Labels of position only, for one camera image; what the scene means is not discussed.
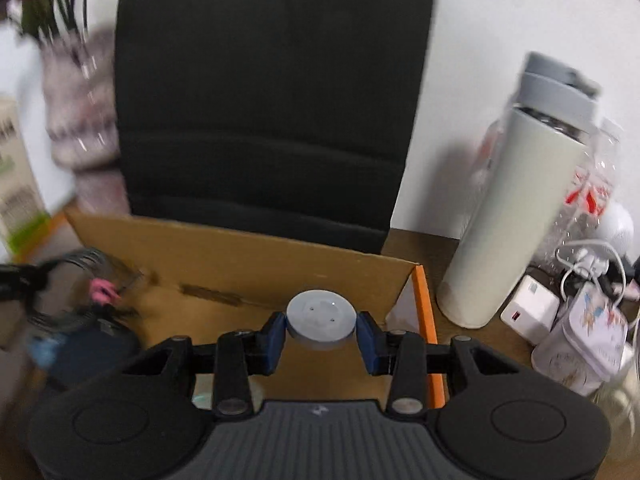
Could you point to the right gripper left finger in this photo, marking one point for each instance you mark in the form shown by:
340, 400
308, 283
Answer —
150, 417

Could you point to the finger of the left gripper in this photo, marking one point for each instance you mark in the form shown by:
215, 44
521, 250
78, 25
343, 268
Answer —
23, 282

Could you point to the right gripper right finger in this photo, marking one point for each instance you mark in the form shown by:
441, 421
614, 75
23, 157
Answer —
463, 410

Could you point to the navy blue fabric pouch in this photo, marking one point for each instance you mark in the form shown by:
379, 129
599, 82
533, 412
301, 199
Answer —
90, 352

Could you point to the white round jar lid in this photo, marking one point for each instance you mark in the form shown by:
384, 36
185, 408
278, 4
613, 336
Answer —
320, 319

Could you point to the white green milk carton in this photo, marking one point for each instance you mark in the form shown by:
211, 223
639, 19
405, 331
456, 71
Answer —
22, 208

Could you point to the white charger adapter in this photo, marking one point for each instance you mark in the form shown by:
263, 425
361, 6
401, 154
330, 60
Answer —
531, 310

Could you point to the white tin box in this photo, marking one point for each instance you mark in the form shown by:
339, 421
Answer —
584, 350

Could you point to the clear drinking glass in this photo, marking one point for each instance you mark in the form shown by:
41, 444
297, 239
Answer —
619, 401

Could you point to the white thermos bottle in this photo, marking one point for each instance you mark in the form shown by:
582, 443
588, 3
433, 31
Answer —
545, 138

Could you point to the red cardboard box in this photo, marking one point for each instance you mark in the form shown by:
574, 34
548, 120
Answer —
203, 282

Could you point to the pink marbled vase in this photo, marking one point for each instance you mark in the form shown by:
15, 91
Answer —
81, 120

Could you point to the clear plastic water bottle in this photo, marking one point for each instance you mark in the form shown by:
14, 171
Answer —
587, 198

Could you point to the black paper bag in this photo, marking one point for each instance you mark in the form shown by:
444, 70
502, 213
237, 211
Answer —
291, 118

